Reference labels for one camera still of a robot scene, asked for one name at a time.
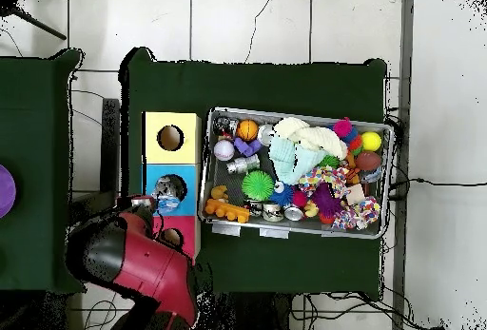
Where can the purple disc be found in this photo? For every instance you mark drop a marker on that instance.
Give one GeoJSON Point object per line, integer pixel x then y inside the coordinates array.
{"type": "Point", "coordinates": [6, 191]}

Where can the cream yellow cloth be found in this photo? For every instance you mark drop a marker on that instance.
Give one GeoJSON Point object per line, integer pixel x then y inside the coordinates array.
{"type": "Point", "coordinates": [312, 136]}

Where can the mint green cloth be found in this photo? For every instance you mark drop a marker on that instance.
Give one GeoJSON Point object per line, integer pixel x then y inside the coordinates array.
{"type": "Point", "coordinates": [285, 159]}

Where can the polka dot cloth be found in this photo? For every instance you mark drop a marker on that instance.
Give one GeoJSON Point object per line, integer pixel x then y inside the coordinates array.
{"type": "Point", "coordinates": [326, 180]}

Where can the small orange basketball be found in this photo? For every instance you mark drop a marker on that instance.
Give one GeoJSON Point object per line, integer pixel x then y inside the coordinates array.
{"type": "Point", "coordinates": [248, 129]}

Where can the brown toy football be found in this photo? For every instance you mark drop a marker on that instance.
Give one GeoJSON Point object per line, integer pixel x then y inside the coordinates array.
{"type": "Point", "coordinates": [368, 160]}

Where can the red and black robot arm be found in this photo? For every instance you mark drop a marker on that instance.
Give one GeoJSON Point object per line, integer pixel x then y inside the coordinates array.
{"type": "Point", "coordinates": [144, 265]}

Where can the wooden box with three holes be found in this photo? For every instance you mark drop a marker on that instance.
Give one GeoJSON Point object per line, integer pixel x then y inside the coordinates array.
{"type": "Point", "coordinates": [152, 136]}

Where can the orange rubber toy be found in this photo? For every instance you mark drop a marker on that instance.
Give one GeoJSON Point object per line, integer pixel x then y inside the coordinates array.
{"type": "Point", "coordinates": [227, 210]}

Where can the pink spiky ball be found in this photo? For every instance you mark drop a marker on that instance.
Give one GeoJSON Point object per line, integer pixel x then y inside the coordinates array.
{"type": "Point", "coordinates": [342, 127]}

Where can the green spiky ball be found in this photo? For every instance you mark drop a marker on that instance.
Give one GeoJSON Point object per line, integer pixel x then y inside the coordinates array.
{"type": "Point", "coordinates": [258, 185]}

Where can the clear mesh bin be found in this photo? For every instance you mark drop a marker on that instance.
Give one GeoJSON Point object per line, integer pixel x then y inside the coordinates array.
{"type": "Point", "coordinates": [365, 231]}

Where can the white ball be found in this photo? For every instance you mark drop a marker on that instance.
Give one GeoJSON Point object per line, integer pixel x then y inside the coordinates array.
{"type": "Point", "coordinates": [224, 150]}

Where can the green side table cloth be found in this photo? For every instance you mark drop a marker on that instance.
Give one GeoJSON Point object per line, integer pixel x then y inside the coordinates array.
{"type": "Point", "coordinates": [46, 102]}

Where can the silver can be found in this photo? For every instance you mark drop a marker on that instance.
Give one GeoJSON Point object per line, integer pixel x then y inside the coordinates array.
{"type": "Point", "coordinates": [266, 134]}

